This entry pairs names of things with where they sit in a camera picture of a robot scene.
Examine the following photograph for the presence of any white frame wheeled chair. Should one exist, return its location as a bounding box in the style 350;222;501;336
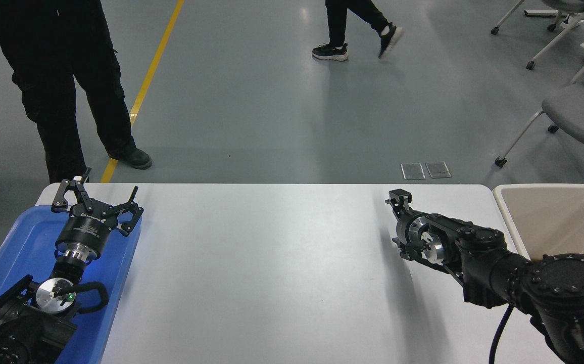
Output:
491;0;584;70

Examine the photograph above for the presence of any large pale plastic bin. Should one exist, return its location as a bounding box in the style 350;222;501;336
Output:
493;184;584;263

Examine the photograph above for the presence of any grey seat wheeled chair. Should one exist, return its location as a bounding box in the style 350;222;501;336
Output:
494;47;584;168

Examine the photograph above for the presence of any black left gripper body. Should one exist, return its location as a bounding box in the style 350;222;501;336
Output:
56;201;121;253

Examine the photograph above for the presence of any blue plastic tray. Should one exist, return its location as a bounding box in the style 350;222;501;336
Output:
0;205;142;364

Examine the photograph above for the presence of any person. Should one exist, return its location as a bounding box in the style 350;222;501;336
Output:
312;0;404;62
0;0;153;184

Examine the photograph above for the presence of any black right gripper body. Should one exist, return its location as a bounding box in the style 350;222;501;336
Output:
396;212;420;254

